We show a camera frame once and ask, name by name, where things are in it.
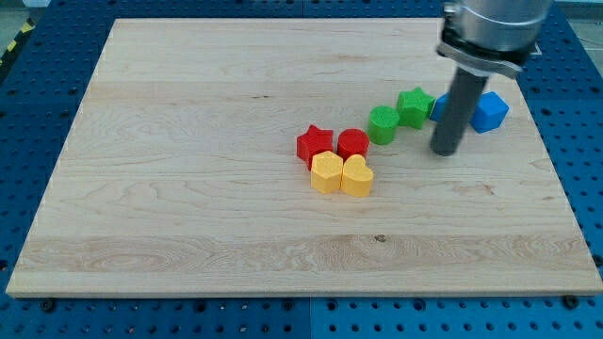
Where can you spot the blue block behind rod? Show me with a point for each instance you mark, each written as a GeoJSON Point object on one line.
{"type": "Point", "coordinates": [438, 107]}

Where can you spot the green star block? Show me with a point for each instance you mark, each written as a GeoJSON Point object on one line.
{"type": "Point", "coordinates": [414, 107]}

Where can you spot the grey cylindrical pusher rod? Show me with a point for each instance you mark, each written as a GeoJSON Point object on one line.
{"type": "Point", "coordinates": [464, 93]}

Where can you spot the yellow hexagon block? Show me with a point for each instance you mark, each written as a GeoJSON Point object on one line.
{"type": "Point", "coordinates": [326, 172]}

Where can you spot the blue cube block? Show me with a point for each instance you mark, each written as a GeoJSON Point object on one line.
{"type": "Point", "coordinates": [490, 112]}

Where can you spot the yellow heart block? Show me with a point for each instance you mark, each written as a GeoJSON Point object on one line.
{"type": "Point", "coordinates": [357, 177]}

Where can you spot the light wooden board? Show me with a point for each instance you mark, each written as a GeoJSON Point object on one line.
{"type": "Point", "coordinates": [179, 177]}

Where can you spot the red cylinder block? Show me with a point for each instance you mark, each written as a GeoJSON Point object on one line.
{"type": "Point", "coordinates": [352, 142]}

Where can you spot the green cylinder block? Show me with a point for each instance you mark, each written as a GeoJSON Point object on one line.
{"type": "Point", "coordinates": [383, 122]}

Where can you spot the red star block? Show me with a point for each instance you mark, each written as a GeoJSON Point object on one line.
{"type": "Point", "coordinates": [315, 140]}

